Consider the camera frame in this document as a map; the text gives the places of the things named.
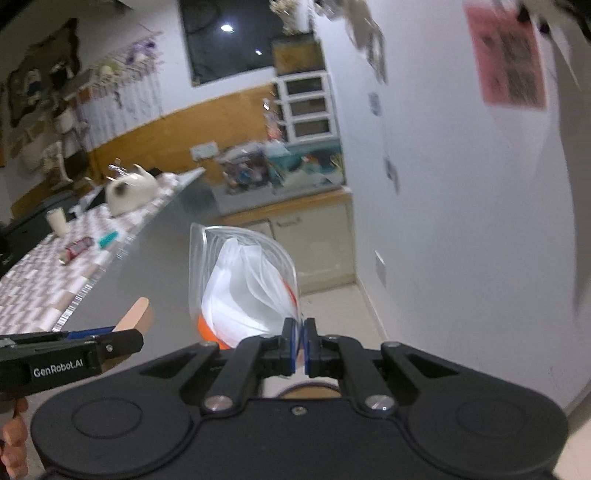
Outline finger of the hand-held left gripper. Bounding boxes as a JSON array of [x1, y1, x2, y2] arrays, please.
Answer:
[[65, 325, 117, 341], [95, 329, 144, 366]]

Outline white double wall socket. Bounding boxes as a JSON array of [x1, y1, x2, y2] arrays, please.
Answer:
[[190, 141, 219, 161]]

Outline cream round trash bin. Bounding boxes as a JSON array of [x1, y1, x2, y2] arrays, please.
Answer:
[[276, 380, 343, 399]]

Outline clear zip bag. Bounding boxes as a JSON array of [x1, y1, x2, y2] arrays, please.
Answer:
[[188, 223, 306, 352]]

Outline white macrame wall hanging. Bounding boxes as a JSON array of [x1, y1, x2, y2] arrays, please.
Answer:
[[75, 31, 165, 145]]

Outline wooden stick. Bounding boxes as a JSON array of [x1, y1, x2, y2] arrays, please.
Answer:
[[99, 297, 154, 373]]

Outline dark wavy wall rug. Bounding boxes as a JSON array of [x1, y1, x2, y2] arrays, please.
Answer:
[[4, 17, 82, 128]]

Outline white cup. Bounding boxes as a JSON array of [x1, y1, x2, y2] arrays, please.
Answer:
[[45, 207, 70, 236]]

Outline checkered tablecloth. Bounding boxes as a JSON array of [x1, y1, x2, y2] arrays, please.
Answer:
[[0, 167, 207, 337]]

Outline cream floor cabinet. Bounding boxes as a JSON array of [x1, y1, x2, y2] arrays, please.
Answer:
[[216, 189, 357, 295]]

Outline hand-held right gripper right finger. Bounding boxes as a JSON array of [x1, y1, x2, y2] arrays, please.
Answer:
[[302, 318, 462, 415]]

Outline dried flowers in vase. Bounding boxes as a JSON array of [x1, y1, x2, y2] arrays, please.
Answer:
[[269, 0, 309, 37]]

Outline white drawer unit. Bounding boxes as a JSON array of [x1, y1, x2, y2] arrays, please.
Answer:
[[274, 71, 341, 145]]

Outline teal storage box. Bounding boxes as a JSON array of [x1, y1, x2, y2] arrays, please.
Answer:
[[264, 140, 345, 188]]

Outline red small box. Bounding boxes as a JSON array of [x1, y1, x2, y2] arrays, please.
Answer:
[[59, 236, 96, 265]]

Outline glass fish tank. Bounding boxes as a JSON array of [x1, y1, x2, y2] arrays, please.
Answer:
[[271, 37, 327, 78]]

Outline pink printed card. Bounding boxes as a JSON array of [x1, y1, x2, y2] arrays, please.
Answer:
[[463, 1, 549, 110]]

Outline dark grey storage box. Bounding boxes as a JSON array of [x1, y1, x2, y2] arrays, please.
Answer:
[[0, 191, 78, 278]]

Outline dark window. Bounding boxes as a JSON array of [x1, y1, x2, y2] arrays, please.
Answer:
[[177, 0, 297, 87]]

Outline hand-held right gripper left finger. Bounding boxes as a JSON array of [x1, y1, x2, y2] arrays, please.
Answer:
[[137, 318, 300, 415]]

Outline clear plastic container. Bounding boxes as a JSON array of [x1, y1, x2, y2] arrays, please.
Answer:
[[221, 147, 269, 191]]

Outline cat-shaped ceramic fountain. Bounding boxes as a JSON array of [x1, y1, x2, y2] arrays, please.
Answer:
[[103, 159, 161, 217]]

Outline person's left hand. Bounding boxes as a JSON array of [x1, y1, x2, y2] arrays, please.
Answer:
[[0, 398, 30, 479]]

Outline clear bottle with pink label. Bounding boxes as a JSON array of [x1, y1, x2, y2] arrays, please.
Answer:
[[262, 97, 283, 140]]

